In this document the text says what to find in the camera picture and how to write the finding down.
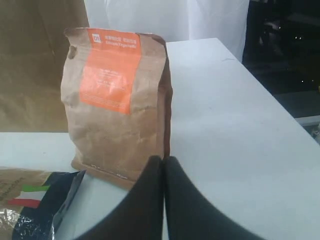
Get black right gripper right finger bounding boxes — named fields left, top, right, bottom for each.
left=163, top=156, right=258, bottom=240

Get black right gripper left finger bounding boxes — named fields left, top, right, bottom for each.
left=77, top=155, right=164, bottom=240

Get large brown paper shopping bag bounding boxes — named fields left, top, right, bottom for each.
left=0, top=0, right=89, bottom=132

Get spaghetti packet dark blue ends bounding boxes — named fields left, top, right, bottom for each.
left=0, top=167, right=85, bottom=240

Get kraft pouch with orange label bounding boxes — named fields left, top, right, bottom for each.
left=61, top=27, right=173, bottom=189

